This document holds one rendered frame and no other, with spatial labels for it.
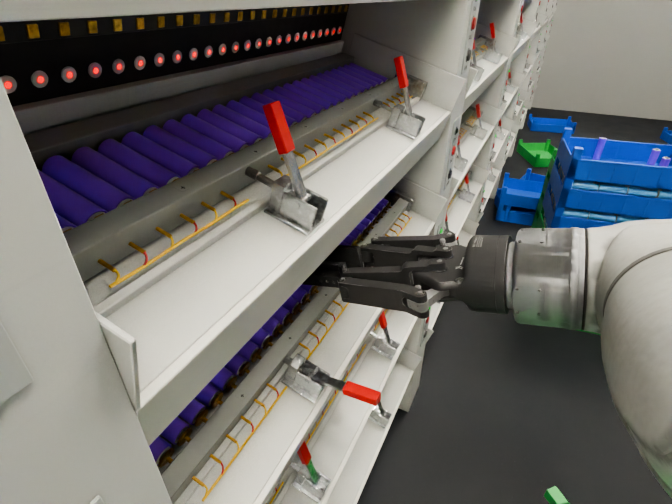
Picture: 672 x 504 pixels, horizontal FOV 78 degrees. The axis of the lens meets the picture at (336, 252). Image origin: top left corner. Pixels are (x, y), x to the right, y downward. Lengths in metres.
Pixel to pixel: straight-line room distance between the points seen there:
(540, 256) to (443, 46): 0.40
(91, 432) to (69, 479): 0.02
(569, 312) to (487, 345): 0.96
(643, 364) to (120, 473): 0.24
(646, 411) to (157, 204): 0.27
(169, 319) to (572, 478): 1.01
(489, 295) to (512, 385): 0.87
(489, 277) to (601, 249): 0.09
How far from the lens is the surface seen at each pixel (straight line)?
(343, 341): 0.49
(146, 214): 0.27
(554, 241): 0.39
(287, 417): 0.43
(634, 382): 0.24
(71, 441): 0.20
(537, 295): 0.39
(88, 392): 0.19
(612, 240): 0.39
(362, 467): 0.85
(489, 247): 0.40
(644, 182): 1.28
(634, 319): 0.26
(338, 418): 0.66
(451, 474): 1.05
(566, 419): 1.23
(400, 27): 0.71
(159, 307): 0.25
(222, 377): 0.42
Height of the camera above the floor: 0.89
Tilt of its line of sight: 32 degrees down
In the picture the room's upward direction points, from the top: straight up
